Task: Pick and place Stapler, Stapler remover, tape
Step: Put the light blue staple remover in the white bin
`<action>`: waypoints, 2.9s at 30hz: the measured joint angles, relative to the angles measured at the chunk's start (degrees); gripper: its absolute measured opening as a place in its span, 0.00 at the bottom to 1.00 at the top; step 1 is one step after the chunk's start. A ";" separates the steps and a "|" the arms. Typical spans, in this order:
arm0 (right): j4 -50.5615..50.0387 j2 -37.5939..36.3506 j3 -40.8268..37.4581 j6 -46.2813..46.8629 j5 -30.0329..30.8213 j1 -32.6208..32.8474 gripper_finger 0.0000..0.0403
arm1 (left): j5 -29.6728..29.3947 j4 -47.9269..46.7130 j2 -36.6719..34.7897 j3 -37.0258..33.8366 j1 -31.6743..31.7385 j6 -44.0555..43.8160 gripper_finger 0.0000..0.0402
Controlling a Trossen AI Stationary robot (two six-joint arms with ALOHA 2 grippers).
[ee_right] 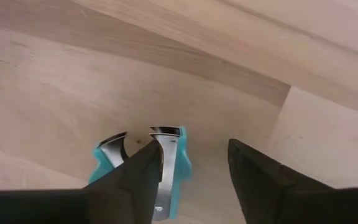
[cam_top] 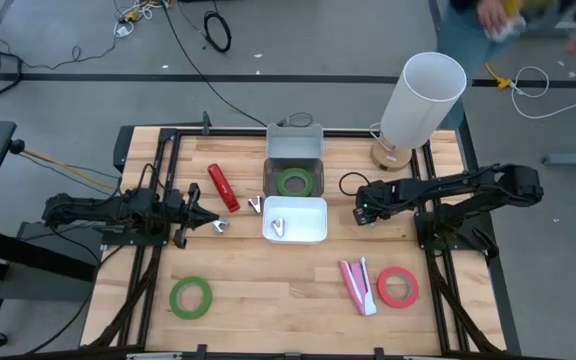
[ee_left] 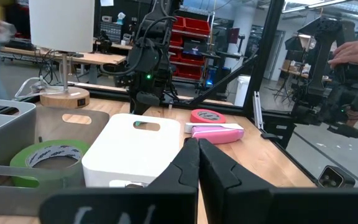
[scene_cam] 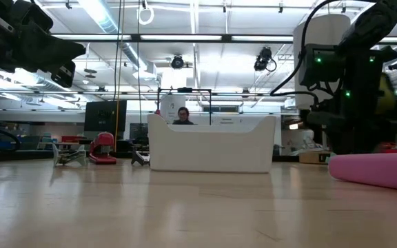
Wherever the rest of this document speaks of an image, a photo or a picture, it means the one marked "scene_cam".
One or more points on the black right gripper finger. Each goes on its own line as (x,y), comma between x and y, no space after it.
(350,143)

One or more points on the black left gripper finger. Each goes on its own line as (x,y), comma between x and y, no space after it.
(47,48)

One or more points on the pink soft object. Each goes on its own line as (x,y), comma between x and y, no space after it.
(377,170)

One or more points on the red stapler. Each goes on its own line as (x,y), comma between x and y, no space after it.
(102,139)

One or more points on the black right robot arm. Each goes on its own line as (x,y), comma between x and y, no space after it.
(374,20)

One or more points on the red storage bin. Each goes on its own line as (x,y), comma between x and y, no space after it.
(395,150)

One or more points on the black monitor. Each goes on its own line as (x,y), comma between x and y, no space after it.
(105,115)

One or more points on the red tray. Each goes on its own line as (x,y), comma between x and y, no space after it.
(71,138)

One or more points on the white cylinder lamp wooden base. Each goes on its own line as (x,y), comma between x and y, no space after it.
(322,27)

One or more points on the white sign board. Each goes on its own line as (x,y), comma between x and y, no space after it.
(169,106)

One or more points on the white plastic bin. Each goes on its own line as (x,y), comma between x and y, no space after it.
(212,151)

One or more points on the person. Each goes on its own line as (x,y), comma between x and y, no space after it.
(183,117)

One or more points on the silver ventilation duct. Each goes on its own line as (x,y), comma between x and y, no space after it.
(96,12)

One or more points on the black aluminium rig frame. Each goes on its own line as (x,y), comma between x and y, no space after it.
(135,38)

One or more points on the black overhead camera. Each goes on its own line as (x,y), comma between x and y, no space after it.
(177,62)
(264,58)

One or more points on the distant black rig frame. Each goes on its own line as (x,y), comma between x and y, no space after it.
(184,90)

